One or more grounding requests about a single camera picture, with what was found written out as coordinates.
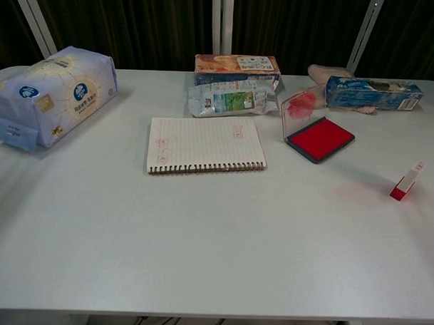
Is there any beige object behind box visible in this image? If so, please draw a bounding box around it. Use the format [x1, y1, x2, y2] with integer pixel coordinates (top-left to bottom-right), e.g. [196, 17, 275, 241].
[306, 63, 381, 117]

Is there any blue tissue paper pack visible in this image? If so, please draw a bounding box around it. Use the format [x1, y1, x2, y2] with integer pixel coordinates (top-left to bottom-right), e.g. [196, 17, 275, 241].
[0, 43, 120, 155]

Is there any white metal frame post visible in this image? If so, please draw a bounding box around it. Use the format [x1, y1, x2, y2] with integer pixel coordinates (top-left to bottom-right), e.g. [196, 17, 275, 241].
[346, 0, 382, 77]
[210, 0, 233, 57]
[8, 0, 61, 58]

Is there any spiral lined notebook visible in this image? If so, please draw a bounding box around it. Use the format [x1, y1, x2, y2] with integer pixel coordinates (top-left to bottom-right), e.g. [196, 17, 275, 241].
[145, 114, 270, 178]

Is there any orange snack box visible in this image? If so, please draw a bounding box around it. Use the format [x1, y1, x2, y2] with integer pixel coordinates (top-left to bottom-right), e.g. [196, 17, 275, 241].
[193, 53, 282, 90]

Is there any red white stamp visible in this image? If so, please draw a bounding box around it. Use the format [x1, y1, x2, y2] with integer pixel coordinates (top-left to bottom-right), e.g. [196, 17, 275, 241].
[389, 159, 428, 202]

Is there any crumpled green white bag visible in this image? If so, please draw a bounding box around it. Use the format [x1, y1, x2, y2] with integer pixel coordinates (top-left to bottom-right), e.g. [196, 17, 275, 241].
[185, 78, 280, 121]

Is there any blue rectangular carton box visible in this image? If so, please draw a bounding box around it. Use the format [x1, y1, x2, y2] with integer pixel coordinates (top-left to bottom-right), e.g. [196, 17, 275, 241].
[324, 75, 426, 113]

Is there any red ink pad case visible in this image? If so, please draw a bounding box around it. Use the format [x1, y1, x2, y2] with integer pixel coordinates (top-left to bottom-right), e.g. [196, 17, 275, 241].
[279, 81, 358, 166]

